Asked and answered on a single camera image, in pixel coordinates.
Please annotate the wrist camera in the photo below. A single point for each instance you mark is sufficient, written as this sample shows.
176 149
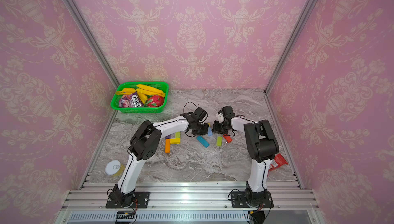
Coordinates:
225 114
199 114

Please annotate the teal block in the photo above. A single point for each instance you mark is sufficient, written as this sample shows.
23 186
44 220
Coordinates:
203 141

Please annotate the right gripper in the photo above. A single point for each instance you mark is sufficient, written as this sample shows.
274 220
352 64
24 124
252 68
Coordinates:
213 127

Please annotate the red snack bag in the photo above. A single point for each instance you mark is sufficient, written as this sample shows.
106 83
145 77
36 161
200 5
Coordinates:
278 162

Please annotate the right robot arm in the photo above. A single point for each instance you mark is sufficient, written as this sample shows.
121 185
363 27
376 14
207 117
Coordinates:
262 147

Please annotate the purple snack packet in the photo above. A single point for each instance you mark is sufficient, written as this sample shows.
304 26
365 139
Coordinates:
130 101

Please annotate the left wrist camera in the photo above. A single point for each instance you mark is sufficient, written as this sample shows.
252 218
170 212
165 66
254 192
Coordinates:
199 114

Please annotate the aluminium mounting rail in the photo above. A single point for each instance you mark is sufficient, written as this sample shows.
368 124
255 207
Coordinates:
199 202

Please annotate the light blue block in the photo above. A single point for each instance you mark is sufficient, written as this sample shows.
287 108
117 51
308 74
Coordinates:
210 133

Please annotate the yellow banana bunch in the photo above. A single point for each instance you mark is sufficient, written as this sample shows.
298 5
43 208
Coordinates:
143 92

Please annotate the green plastic basket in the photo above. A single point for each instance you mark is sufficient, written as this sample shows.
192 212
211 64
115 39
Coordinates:
163 86

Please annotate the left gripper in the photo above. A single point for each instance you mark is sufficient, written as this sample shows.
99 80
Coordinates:
204 132

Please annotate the red dragon fruit toy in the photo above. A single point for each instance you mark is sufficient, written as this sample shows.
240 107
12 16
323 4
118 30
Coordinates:
154 101

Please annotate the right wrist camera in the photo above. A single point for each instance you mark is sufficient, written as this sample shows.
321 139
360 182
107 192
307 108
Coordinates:
225 114

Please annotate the red block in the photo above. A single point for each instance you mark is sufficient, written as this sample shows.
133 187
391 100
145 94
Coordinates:
228 139

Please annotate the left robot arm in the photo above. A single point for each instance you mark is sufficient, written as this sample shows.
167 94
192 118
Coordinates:
143 145

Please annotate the orange block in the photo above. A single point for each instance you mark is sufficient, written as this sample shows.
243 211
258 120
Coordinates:
167 146

